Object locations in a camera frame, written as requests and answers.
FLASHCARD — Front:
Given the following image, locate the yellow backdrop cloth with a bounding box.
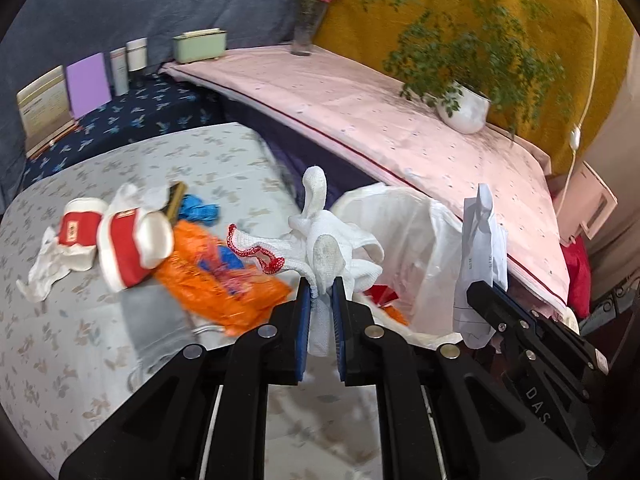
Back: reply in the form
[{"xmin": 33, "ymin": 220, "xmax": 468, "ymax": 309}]
[{"xmin": 315, "ymin": 0, "xmax": 637, "ymax": 176}]

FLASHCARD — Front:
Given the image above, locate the white cable with switch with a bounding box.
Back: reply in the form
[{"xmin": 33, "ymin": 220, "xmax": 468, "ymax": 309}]
[{"xmin": 552, "ymin": 0, "xmax": 602, "ymax": 226}]

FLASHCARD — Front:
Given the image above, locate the purple card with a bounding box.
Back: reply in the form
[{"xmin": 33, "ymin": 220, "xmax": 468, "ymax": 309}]
[{"xmin": 66, "ymin": 53, "xmax": 112, "ymax": 120}]

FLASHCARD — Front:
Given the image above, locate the gold black cigarette box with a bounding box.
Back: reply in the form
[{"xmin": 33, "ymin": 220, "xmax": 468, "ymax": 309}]
[{"xmin": 165, "ymin": 183, "xmax": 189, "ymax": 226}]

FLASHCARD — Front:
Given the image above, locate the glass vase with pink flowers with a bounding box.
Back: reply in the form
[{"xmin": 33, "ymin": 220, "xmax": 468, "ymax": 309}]
[{"xmin": 285, "ymin": 0, "xmax": 345, "ymax": 57}]

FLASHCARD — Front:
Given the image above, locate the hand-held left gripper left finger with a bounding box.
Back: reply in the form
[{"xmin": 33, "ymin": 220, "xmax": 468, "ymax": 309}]
[{"xmin": 59, "ymin": 277, "xmax": 314, "ymax": 480}]

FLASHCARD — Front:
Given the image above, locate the beige desk calendar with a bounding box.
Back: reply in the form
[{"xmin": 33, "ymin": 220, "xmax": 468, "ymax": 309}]
[{"xmin": 16, "ymin": 66, "xmax": 77, "ymax": 158}]

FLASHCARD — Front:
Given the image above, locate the white cosmetic tube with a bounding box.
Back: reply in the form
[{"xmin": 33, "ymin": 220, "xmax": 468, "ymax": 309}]
[{"xmin": 110, "ymin": 47, "xmax": 130, "ymax": 97}]

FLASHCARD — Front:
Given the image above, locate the blue-grey backdrop cloth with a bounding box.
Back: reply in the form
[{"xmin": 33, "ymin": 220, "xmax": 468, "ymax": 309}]
[{"xmin": 0, "ymin": 0, "xmax": 342, "ymax": 201}]

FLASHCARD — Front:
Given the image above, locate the white cosmetic jar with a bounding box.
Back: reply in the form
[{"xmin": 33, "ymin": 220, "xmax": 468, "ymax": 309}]
[{"xmin": 126, "ymin": 37, "xmax": 148, "ymax": 72}]

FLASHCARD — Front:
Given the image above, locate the white glove with red cuff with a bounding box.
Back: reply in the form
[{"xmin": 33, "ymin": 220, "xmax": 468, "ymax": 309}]
[{"xmin": 226, "ymin": 223, "xmax": 311, "ymax": 276}]

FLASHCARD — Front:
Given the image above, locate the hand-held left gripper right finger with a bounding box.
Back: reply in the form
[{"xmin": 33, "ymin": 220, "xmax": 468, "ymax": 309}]
[{"xmin": 331, "ymin": 277, "xmax": 587, "ymax": 480}]

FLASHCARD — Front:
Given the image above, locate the blue tape measure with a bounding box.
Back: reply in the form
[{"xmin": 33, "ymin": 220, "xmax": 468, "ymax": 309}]
[{"xmin": 180, "ymin": 194, "xmax": 222, "ymax": 226}]

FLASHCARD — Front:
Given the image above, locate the red cardboard piece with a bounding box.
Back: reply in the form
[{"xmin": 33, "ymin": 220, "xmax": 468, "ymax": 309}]
[{"xmin": 369, "ymin": 284, "xmax": 397, "ymax": 307}]

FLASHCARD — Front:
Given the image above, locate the pale green box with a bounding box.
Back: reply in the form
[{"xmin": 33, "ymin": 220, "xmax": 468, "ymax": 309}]
[{"xmin": 172, "ymin": 27, "xmax": 228, "ymax": 64}]

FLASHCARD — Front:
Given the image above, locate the navy floral cloth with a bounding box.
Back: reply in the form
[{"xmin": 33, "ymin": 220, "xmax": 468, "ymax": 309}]
[{"xmin": 22, "ymin": 75, "xmax": 221, "ymax": 186}]

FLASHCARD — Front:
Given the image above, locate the red cloth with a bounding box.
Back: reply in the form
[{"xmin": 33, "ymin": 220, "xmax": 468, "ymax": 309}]
[{"xmin": 560, "ymin": 237, "xmax": 594, "ymax": 318}]

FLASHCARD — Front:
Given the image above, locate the white knit glove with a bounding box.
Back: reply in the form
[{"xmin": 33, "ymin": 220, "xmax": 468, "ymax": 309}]
[{"xmin": 289, "ymin": 165, "xmax": 385, "ymax": 357}]

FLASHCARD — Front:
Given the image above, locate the green plant in white pot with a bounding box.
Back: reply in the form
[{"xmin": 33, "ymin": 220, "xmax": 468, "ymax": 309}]
[{"xmin": 362, "ymin": 0, "xmax": 575, "ymax": 137}]

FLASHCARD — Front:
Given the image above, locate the grey cloth piece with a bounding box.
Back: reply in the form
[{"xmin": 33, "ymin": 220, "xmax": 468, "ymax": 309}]
[{"xmin": 122, "ymin": 285, "xmax": 197, "ymax": 376}]

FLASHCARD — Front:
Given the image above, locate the trash bin with white bag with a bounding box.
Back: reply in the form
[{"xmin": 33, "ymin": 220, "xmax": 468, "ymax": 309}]
[{"xmin": 330, "ymin": 182, "xmax": 501, "ymax": 350}]

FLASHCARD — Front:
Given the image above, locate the red white paper cup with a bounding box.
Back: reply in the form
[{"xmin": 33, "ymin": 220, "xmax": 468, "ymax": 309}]
[
  {"xmin": 96, "ymin": 207, "xmax": 175, "ymax": 293},
  {"xmin": 57, "ymin": 198, "xmax": 108, "ymax": 271}
]

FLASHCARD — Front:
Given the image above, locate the purple cloth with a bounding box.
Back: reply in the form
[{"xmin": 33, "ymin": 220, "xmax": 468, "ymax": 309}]
[{"xmin": 220, "ymin": 95, "xmax": 386, "ymax": 213}]

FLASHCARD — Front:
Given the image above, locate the orange plastic bag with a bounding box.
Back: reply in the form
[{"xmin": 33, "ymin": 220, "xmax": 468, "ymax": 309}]
[{"xmin": 152, "ymin": 219, "xmax": 293, "ymax": 338}]

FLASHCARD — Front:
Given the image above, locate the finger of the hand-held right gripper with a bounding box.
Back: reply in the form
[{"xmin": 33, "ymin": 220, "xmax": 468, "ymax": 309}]
[
  {"xmin": 466, "ymin": 280, "xmax": 551, "ymax": 361},
  {"xmin": 492, "ymin": 285, "xmax": 609, "ymax": 377}
]

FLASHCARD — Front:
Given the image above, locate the pink patterned cloth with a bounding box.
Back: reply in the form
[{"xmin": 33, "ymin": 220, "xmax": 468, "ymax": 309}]
[{"xmin": 159, "ymin": 45, "xmax": 572, "ymax": 307}]

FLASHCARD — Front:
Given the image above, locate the white tissue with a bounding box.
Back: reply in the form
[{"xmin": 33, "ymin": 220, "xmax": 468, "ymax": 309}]
[
  {"xmin": 16, "ymin": 225, "xmax": 72, "ymax": 303},
  {"xmin": 107, "ymin": 182, "xmax": 173, "ymax": 222}
]

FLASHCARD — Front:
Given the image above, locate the pink plastic basket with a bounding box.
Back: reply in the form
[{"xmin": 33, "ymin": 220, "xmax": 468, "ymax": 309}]
[{"xmin": 552, "ymin": 160, "xmax": 621, "ymax": 241}]

